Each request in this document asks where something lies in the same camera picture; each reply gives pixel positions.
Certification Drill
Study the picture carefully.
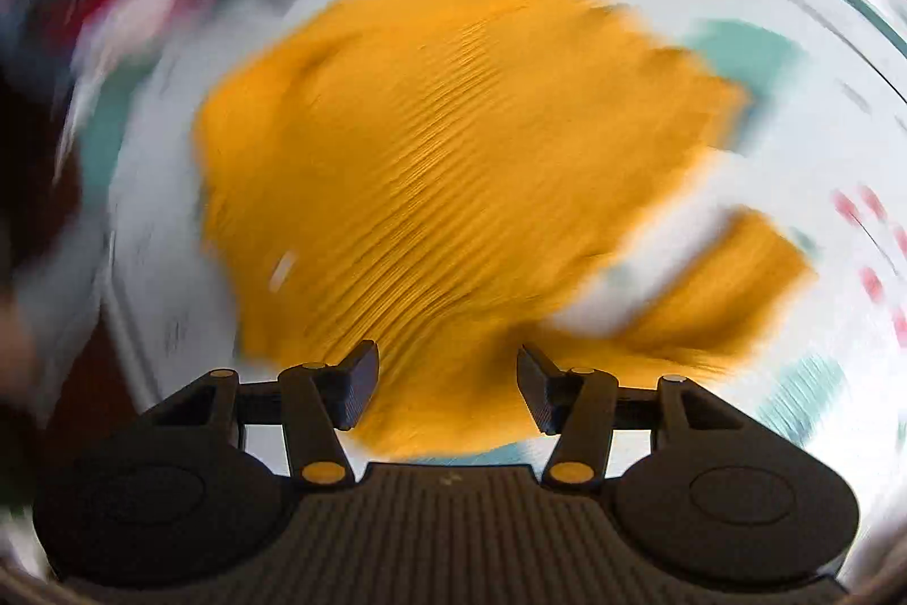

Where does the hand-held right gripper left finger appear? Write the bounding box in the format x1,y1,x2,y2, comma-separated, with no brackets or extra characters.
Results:
145,340,380,487

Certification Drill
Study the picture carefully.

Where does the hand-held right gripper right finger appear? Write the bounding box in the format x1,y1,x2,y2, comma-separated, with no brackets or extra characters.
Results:
516,344,762,491

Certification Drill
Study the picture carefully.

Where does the yellow knitted sweater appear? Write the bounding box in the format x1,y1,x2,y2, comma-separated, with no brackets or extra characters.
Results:
194,0,819,464

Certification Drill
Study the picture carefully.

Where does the white printed play mat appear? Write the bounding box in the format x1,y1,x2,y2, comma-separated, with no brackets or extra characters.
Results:
57,0,907,578

